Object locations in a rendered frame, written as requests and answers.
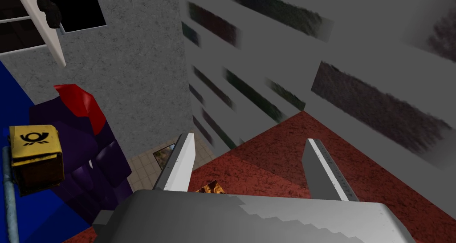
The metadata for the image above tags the small framed picture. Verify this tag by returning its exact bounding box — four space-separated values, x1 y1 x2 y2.
153 143 176 171

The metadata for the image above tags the white bar with black knob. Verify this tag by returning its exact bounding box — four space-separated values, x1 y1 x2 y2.
12 0 67 68

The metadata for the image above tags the orange and black patterned piece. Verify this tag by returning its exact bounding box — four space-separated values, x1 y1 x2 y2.
195 180 226 194

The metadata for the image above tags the dark wall picture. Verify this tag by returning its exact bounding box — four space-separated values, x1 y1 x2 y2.
223 67 288 125
310 60 454 166
405 0 456 64
187 0 241 49
233 0 334 43

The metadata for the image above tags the dark window with white frame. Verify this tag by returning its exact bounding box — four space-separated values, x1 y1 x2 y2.
0 0 107 56

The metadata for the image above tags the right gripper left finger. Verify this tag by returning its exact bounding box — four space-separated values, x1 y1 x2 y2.
153 132 196 192

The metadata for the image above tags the purple and red blocky shape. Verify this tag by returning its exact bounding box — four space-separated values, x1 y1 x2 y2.
29 83 133 225

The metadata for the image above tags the yellow box on grey pole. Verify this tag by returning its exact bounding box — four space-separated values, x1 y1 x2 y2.
1 124 65 243

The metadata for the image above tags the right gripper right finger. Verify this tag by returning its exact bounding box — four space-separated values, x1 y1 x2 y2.
301 138 360 203

